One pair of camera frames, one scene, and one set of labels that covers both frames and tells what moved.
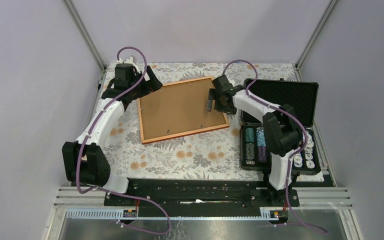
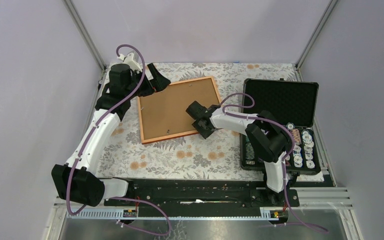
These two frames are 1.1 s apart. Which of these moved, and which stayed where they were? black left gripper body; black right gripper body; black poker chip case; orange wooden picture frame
Moved: black right gripper body
Stayed: black poker chip case; black left gripper body; orange wooden picture frame
